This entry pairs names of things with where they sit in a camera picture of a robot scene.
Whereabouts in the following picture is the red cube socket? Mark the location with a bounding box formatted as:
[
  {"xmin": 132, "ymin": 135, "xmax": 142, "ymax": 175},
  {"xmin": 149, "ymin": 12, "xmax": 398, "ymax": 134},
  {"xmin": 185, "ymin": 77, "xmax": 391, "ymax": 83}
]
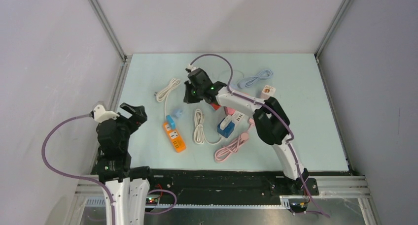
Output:
[{"xmin": 210, "ymin": 103, "xmax": 220, "ymax": 111}]

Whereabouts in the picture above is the white plug adapter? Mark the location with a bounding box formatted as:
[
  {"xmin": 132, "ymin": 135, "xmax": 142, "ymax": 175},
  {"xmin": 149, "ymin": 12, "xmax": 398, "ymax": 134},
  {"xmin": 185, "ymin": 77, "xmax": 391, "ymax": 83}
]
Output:
[{"xmin": 219, "ymin": 115, "xmax": 232, "ymax": 130}]

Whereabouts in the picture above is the light blue plug adapter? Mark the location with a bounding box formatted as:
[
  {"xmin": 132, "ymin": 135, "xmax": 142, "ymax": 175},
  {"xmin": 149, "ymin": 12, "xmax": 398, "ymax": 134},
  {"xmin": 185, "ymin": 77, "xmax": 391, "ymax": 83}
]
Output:
[{"xmin": 166, "ymin": 115, "xmax": 176, "ymax": 129}]

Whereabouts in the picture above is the white coiled cable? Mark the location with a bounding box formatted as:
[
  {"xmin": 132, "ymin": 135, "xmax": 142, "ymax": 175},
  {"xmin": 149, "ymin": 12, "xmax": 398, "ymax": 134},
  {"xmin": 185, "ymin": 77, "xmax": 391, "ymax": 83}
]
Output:
[{"xmin": 193, "ymin": 108, "xmax": 226, "ymax": 146}]

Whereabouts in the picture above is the orange power strip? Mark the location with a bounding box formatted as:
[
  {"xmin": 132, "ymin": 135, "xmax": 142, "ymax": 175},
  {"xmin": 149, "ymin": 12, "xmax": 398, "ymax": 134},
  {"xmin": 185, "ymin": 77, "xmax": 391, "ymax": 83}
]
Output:
[{"xmin": 163, "ymin": 122, "xmax": 186, "ymax": 153}]

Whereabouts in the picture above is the dark blue cube socket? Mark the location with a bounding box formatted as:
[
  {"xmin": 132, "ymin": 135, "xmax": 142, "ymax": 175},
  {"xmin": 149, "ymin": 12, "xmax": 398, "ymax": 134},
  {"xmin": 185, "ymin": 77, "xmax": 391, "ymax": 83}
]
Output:
[{"xmin": 217, "ymin": 118, "xmax": 235, "ymax": 138}]

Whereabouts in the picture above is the pink triangular power strip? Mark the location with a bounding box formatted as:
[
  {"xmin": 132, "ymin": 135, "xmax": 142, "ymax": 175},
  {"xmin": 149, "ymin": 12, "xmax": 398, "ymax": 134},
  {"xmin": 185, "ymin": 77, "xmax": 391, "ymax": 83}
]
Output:
[{"xmin": 221, "ymin": 94, "xmax": 253, "ymax": 117}]

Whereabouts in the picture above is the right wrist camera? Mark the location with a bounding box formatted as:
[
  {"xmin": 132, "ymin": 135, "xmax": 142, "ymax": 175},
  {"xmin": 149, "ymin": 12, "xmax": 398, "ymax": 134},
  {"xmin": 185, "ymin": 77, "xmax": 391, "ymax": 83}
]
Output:
[{"xmin": 185, "ymin": 64, "xmax": 198, "ymax": 73}]

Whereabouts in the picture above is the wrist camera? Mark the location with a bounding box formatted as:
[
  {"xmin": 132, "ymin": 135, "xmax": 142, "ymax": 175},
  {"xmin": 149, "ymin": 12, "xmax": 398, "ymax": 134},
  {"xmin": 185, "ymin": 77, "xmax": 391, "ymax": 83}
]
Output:
[
  {"xmin": 90, "ymin": 102, "xmax": 120, "ymax": 123},
  {"xmin": 185, "ymin": 64, "xmax": 198, "ymax": 73}
]

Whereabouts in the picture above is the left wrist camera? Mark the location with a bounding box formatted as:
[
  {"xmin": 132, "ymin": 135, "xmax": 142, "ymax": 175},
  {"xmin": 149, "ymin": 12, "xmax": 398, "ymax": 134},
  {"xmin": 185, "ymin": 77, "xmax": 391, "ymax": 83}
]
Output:
[{"xmin": 90, "ymin": 102, "xmax": 120, "ymax": 123}]

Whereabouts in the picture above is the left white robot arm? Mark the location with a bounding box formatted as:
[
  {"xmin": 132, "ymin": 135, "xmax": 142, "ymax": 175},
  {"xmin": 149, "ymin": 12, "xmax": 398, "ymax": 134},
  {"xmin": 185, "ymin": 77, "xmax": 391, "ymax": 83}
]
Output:
[{"xmin": 92, "ymin": 103, "xmax": 156, "ymax": 225}]

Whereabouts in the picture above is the light blue coiled cable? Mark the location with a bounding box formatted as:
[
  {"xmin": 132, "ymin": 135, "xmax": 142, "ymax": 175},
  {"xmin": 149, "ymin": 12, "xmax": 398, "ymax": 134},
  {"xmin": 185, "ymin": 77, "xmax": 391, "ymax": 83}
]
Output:
[{"xmin": 228, "ymin": 68, "xmax": 274, "ymax": 90}]

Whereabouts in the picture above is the pink coiled cable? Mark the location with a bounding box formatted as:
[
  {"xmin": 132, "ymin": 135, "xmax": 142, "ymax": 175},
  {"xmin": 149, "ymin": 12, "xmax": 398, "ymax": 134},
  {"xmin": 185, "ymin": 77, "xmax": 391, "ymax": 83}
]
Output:
[{"xmin": 213, "ymin": 126, "xmax": 254, "ymax": 163}]

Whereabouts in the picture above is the white power strip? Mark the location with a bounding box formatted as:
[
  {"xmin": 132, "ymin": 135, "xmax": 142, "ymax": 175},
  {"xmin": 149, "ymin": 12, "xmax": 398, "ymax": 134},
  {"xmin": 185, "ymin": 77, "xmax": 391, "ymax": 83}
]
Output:
[{"xmin": 232, "ymin": 111, "xmax": 244, "ymax": 125}]

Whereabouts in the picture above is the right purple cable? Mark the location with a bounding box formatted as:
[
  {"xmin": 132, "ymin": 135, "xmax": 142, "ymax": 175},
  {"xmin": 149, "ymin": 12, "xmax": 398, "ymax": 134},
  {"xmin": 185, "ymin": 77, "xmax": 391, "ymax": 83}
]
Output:
[{"xmin": 189, "ymin": 53, "xmax": 330, "ymax": 218}]

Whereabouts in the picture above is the white orange strip cable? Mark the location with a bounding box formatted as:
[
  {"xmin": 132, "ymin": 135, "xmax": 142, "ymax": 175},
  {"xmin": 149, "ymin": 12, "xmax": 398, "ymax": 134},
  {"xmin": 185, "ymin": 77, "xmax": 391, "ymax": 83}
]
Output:
[{"xmin": 154, "ymin": 78, "xmax": 182, "ymax": 120}]

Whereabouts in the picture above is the light blue table mat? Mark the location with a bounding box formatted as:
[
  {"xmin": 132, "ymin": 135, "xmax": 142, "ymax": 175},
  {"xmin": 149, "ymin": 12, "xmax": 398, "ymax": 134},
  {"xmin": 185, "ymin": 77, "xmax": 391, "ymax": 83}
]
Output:
[{"xmin": 119, "ymin": 54, "xmax": 348, "ymax": 172}]

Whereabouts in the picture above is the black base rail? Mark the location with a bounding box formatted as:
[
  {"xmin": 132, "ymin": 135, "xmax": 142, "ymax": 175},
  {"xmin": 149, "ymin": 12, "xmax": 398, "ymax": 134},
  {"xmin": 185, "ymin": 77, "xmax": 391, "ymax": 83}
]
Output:
[{"xmin": 124, "ymin": 168, "xmax": 320, "ymax": 206}]

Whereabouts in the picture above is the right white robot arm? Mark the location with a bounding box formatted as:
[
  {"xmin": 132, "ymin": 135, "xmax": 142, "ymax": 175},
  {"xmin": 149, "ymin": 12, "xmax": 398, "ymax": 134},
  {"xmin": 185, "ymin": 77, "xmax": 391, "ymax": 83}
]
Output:
[{"xmin": 183, "ymin": 67, "xmax": 309, "ymax": 194}]

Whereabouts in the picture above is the small light blue charger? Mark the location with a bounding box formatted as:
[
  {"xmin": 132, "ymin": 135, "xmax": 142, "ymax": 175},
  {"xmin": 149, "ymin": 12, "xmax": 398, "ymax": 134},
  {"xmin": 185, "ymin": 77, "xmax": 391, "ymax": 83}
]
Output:
[{"xmin": 172, "ymin": 108, "xmax": 183, "ymax": 119}]

